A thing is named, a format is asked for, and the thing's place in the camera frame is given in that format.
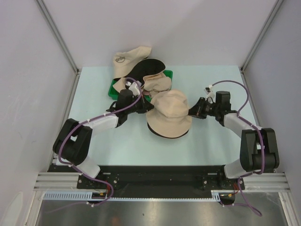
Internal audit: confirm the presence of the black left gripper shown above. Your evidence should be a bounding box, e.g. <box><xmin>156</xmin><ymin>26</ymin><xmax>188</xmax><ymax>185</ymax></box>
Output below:
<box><xmin>125</xmin><ymin>93</ymin><xmax>154</xmax><ymax>114</ymax></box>

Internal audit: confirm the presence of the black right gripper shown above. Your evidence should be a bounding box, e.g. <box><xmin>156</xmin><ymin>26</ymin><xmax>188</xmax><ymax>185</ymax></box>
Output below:
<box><xmin>185</xmin><ymin>97</ymin><xmax>219</xmax><ymax>120</ymax></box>

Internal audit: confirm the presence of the beige bucket hat pink lining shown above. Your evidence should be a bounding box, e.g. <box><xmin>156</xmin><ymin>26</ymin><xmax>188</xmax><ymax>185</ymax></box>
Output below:
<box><xmin>146</xmin><ymin>89</ymin><xmax>192</xmax><ymax>139</ymax></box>

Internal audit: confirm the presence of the black bucket hat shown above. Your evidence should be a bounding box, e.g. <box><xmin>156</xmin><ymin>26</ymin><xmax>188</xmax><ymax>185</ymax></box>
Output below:
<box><xmin>147</xmin><ymin>123</ymin><xmax>189</xmax><ymax>139</ymax></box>

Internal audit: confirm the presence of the beige logo bucket hat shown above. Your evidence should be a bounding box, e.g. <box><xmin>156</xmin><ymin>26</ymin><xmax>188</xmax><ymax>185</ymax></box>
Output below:
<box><xmin>113</xmin><ymin>46</ymin><xmax>152</xmax><ymax>79</ymax></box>

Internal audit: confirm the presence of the beige hat black lining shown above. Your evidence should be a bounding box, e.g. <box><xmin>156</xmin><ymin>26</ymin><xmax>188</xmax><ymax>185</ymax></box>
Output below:
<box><xmin>126</xmin><ymin>59</ymin><xmax>166</xmax><ymax>80</ymax></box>

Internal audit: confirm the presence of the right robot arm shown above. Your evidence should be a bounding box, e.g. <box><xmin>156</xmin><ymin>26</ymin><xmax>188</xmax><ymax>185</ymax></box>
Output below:
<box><xmin>189</xmin><ymin>91</ymin><xmax>280</xmax><ymax>189</ymax></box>

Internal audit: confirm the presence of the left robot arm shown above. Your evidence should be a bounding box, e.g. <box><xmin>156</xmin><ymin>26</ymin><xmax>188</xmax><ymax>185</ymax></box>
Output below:
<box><xmin>53</xmin><ymin>89</ymin><xmax>154</xmax><ymax>188</ymax></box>

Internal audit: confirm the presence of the green plastic tray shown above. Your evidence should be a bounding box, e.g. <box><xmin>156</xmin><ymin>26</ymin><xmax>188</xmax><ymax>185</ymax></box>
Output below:
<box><xmin>108</xmin><ymin>70</ymin><xmax>173</xmax><ymax>100</ymax></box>

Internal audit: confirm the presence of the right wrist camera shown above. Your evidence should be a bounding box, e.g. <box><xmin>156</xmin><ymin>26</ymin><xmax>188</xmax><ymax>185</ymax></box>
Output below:
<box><xmin>204</xmin><ymin>85</ymin><xmax>215</xmax><ymax>103</ymax></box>

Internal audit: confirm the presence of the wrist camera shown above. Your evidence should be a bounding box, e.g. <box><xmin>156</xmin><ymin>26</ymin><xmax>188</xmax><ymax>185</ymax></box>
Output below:
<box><xmin>125</xmin><ymin>81</ymin><xmax>141</xmax><ymax>96</ymax></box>
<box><xmin>204</xmin><ymin>85</ymin><xmax>215</xmax><ymax>103</ymax></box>

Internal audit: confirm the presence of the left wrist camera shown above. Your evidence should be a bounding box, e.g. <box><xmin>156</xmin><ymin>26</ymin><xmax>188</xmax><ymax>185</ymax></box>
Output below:
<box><xmin>125</xmin><ymin>81</ymin><xmax>141</xmax><ymax>96</ymax></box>

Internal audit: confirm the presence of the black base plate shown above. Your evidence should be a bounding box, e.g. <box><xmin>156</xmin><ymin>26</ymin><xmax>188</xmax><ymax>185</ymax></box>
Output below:
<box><xmin>47</xmin><ymin>164</ymin><xmax>253</xmax><ymax>200</ymax></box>

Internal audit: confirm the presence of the white slotted cable duct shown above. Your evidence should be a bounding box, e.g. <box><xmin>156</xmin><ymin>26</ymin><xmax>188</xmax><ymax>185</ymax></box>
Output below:
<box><xmin>43</xmin><ymin>191</ymin><xmax>221</xmax><ymax>202</ymax></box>

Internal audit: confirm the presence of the aluminium frame post right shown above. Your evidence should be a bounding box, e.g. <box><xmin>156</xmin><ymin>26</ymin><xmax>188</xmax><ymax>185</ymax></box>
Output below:
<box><xmin>240</xmin><ymin>0</ymin><xmax>285</xmax><ymax>73</ymax></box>

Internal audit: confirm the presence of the aluminium frame post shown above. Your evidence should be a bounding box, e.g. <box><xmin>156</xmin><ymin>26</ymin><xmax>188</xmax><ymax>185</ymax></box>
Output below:
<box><xmin>35</xmin><ymin>0</ymin><xmax>79</xmax><ymax>75</ymax></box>
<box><xmin>240</xmin><ymin>0</ymin><xmax>285</xmax><ymax>73</ymax></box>

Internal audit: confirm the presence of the aluminium frame post left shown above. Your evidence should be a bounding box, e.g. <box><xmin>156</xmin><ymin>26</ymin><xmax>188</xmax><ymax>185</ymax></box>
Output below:
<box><xmin>35</xmin><ymin>0</ymin><xmax>79</xmax><ymax>75</ymax></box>

